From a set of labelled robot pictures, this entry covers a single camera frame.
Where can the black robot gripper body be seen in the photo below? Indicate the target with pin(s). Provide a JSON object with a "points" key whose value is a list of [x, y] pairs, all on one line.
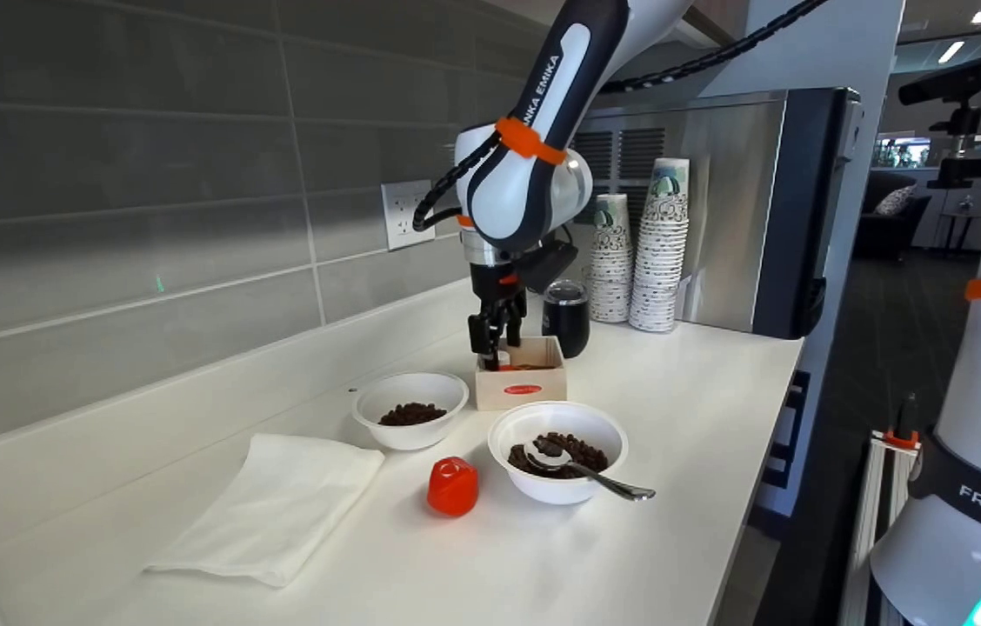
{"points": [[500, 291]]}

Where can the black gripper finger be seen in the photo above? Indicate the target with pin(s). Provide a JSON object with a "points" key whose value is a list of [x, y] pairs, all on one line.
{"points": [[484, 331], [511, 331]]}

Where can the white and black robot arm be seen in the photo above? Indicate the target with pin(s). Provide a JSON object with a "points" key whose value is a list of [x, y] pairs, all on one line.
{"points": [[515, 180]]}

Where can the small wooden box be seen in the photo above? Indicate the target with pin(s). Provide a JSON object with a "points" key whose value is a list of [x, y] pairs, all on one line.
{"points": [[523, 373]]}

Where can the patterned paper cup stack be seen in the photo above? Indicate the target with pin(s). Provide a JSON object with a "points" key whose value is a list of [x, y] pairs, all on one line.
{"points": [[661, 248]]}

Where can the dark glass tumbler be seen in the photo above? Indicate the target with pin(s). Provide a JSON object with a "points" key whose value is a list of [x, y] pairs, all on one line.
{"points": [[566, 315]]}

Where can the small white bowl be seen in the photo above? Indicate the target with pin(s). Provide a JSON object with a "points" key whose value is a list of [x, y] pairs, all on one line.
{"points": [[412, 409]]}

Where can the metal spoon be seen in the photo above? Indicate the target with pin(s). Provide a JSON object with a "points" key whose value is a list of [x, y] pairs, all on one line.
{"points": [[566, 461]]}

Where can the white bowl with spoon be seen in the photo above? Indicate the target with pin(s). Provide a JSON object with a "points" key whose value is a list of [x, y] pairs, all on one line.
{"points": [[556, 446]]}

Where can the red pepper toy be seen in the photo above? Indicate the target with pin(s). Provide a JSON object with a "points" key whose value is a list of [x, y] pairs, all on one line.
{"points": [[455, 489]]}

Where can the white folded napkin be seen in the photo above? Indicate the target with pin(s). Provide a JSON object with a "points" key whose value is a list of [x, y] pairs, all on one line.
{"points": [[275, 511]]}

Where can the white wall power outlet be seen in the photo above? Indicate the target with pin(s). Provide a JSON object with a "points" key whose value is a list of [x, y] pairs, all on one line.
{"points": [[398, 213]]}

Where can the black camera on tripod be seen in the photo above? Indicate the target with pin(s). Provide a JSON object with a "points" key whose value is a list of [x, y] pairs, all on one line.
{"points": [[952, 85]]}

